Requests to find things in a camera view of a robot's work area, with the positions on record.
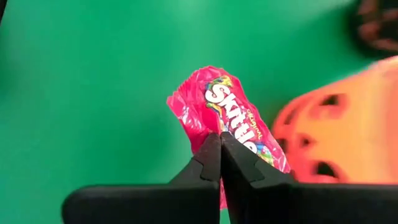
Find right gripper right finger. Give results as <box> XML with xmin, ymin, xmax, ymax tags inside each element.
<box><xmin>221</xmin><ymin>132</ymin><xmax>398</xmax><ymax>224</ymax></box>

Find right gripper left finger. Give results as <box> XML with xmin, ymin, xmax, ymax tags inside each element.
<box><xmin>62</xmin><ymin>133</ymin><xmax>222</xmax><ymax>224</ymax></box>

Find orange pumpkin bucket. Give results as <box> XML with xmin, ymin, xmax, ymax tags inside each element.
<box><xmin>271</xmin><ymin>55</ymin><xmax>398</xmax><ymax>185</ymax></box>

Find red Skittles candy packet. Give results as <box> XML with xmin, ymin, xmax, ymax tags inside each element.
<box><xmin>166</xmin><ymin>65</ymin><xmax>292</xmax><ymax>210</ymax></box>

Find green table mat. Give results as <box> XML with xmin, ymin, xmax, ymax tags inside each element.
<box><xmin>0</xmin><ymin>0</ymin><xmax>398</xmax><ymax>224</ymax></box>

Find black pumpkin bucket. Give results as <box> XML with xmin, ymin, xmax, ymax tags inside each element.
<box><xmin>349</xmin><ymin>0</ymin><xmax>398</xmax><ymax>58</ymax></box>

